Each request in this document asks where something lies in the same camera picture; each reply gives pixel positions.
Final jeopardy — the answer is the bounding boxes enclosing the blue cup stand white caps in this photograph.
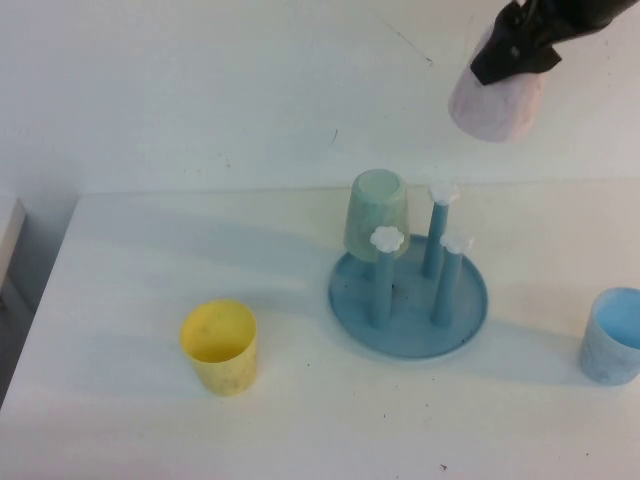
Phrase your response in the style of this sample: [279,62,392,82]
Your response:
[327,182,489,360]

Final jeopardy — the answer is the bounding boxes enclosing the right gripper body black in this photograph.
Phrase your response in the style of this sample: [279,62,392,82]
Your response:
[537,0,632,49]

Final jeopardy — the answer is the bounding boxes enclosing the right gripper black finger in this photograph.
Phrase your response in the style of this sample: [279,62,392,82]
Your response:
[472,0,562,86]

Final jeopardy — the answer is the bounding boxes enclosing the pink plastic cup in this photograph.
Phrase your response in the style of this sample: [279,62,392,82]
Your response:
[447,64,545,145]

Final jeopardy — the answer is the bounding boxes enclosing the beige furniture edge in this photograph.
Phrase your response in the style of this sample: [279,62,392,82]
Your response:
[0,195,27,301]

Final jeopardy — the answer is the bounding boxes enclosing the green plastic cup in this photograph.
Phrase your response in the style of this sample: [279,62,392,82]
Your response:
[342,169,412,265]

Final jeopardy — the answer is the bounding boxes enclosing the blue plastic cup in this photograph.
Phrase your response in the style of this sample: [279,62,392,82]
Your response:
[578,287,640,387]

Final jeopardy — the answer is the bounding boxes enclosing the yellow plastic cup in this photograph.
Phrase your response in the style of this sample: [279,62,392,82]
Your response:
[179,298,259,398]

